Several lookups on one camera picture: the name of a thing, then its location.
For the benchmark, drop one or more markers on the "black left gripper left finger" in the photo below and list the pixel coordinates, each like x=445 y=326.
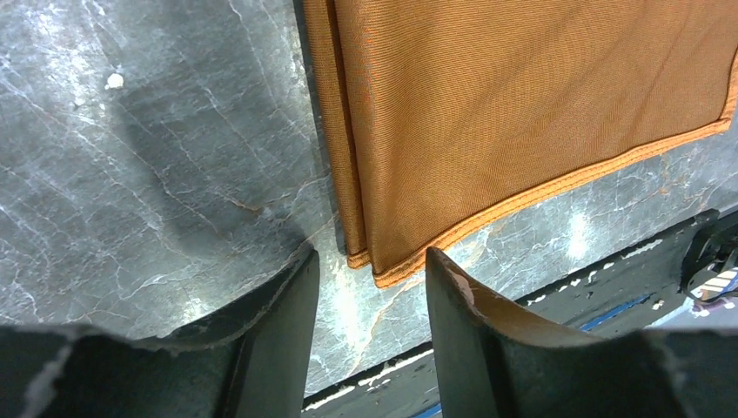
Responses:
x=247 y=359

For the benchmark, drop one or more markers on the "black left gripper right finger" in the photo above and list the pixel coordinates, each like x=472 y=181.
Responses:
x=495 y=358

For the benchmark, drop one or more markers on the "orange cloth napkin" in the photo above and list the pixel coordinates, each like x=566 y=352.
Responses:
x=441 y=117

